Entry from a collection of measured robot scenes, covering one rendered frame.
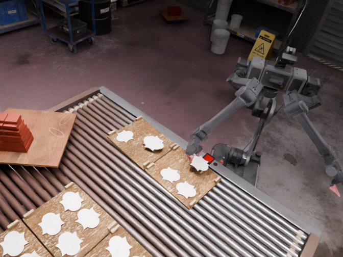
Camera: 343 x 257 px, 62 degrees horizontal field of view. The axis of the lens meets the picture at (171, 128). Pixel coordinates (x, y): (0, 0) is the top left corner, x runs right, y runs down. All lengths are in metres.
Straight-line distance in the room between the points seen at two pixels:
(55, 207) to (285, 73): 1.73
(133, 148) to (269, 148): 2.16
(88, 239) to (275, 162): 2.55
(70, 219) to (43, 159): 0.42
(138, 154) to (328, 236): 2.14
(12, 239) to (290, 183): 2.79
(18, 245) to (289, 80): 1.96
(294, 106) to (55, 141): 1.51
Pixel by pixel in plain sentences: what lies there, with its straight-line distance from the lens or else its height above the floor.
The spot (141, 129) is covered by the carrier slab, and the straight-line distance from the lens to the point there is 2.24.
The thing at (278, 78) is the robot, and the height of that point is 1.49.
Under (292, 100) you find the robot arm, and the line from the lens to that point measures 1.74.
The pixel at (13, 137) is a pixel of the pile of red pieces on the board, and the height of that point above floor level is 1.18.
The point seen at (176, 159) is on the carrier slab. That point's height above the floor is 0.94.
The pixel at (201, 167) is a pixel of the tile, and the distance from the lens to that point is 1.94.
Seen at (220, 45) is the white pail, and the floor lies 0.17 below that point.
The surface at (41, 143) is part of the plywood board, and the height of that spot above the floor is 1.04.
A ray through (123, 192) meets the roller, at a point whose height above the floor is 0.92.
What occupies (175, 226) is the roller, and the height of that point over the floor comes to 0.92.
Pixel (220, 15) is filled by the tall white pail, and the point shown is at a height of 0.30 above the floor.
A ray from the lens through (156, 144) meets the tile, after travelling 2.09.
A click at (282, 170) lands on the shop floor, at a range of 3.64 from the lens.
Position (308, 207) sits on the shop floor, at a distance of 3.45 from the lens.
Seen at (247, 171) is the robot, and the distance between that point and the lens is 3.10.
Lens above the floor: 2.50
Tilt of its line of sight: 43 degrees down
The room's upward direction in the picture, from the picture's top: 9 degrees clockwise
